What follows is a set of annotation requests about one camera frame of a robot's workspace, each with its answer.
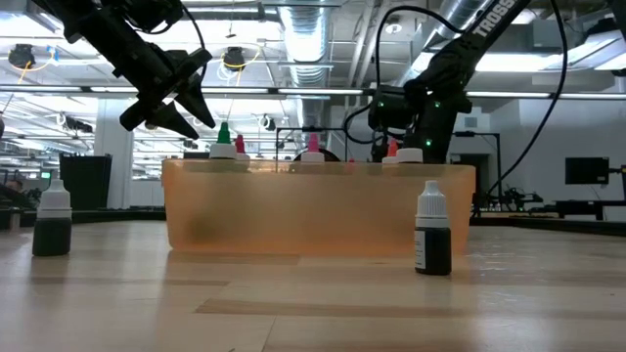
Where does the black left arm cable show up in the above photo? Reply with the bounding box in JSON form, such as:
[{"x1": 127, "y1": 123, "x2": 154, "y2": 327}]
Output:
[{"x1": 168, "y1": 0, "x2": 207, "y2": 82}]

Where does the black ceiling camera yellow cable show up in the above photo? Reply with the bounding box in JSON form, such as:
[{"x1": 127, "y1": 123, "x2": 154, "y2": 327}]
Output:
[{"x1": 222, "y1": 46, "x2": 246, "y2": 73}]

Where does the large orange food colouring bottle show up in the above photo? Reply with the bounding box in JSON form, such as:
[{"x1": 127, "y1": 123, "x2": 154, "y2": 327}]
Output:
[{"x1": 380, "y1": 138, "x2": 400, "y2": 165}]

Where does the small black dropper bottle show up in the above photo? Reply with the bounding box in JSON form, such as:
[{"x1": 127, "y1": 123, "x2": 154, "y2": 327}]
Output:
[{"x1": 414, "y1": 180, "x2": 453, "y2": 277}]

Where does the small green dropper bottle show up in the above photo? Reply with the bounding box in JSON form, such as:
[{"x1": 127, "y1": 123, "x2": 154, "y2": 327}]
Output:
[{"x1": 31, "y1": 178, "x2": 73, "y2": 257}]

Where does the black cabinet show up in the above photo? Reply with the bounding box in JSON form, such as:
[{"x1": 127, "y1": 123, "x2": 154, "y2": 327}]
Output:
[{"x1": 59, "y1": 154, "x2": 112, "y2": 211}]

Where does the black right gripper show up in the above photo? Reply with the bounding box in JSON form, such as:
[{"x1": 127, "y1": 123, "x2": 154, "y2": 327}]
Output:
[{"x1": 414, "y1": 100, "x2": 464, "y2": 165}]

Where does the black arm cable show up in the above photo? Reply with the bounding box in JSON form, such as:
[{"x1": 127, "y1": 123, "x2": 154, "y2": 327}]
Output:
[
  {"x1": 168, "y1": 0, "x2": 207, "y2": 82},
  {"x1": 483, "y1": 0, "x2": 571, "y2": 199}
]

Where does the silver smooth ventilation duct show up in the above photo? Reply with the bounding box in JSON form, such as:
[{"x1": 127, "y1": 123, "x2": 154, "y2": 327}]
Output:
[{"x1": 398, "y1": 0, "x2": 490, "y2": 92}]

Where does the orange translucent plastic bin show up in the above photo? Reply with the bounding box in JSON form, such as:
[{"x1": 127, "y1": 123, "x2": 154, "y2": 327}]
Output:
[{"x1": 161, "y1": 158, "x2": 476, "y2": 256}]

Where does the large pink food colouring bottle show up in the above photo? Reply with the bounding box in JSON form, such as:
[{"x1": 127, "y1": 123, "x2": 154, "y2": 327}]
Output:
[{"x1": 299, "y1": 132, "x2": 327, "y2": 163}]

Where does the large red food colouring bottle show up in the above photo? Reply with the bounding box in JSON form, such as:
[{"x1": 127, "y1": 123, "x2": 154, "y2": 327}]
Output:
[{"x1": 234, "y1": 134, "x2": 251, "y2": 161}]

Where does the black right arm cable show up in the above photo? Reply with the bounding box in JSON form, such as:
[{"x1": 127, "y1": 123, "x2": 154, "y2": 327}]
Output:
[{"x1": 483, "y1": 0, "x2": 571, "y2": 199}]

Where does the large green food colouring bottle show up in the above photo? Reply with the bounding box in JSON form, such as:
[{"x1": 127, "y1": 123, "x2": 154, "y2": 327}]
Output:
[{"x1": 208, "y1": 121, "x2": 239, "y2": 160}]

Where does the black metal frame stand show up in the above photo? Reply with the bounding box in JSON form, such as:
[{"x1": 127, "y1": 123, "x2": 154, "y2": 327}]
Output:
[
  {"x1": 275, "y1": 126, "x2": 349, "y2": 162},
  {"x1": 452, "y1": 130, "x2": 502, "y2": 197}
]

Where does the long ceiling light bar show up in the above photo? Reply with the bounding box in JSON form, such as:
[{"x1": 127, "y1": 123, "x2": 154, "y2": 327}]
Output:
[{"x1": 0, "y1": 85, "x2": 626, "y2": 99}]

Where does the silver ribbed ventilation duct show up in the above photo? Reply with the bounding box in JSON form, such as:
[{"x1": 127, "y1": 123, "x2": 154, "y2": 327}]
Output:
[{"x1": 277, "y1": 0, "x2": 335, "y2": 151}]

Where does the black domed object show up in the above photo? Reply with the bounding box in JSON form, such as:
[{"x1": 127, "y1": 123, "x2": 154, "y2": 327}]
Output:
[{"x1": 292, "y1": 149, "x2": 341, "y2": 162}]

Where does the black monitor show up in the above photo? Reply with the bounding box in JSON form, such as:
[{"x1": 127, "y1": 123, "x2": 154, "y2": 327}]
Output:
[{"x1": 565, "y1": 155, "x2": 611, "y2": 186}]

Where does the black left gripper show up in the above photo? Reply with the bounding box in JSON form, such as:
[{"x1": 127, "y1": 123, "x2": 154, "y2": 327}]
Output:
[{"x1": 63, "y1": 7, "x2": 217, "y2": 141}]

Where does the black ceiling camera orange cable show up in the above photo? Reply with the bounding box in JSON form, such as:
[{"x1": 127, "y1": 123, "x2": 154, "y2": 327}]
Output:
[{"x1": 8, "y1": 43, "x2": 36, "y2": 69}]

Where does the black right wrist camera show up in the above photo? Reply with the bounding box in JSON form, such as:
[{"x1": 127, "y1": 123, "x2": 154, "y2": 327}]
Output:
[{"x1": 367, "y1": 84, "x2": 418, "y2": 132}]

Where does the white square pillar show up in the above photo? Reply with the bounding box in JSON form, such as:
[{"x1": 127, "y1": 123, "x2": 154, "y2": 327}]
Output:
[{"x1": 94, "y1": 97, "x2": 134, "y2": 210}]

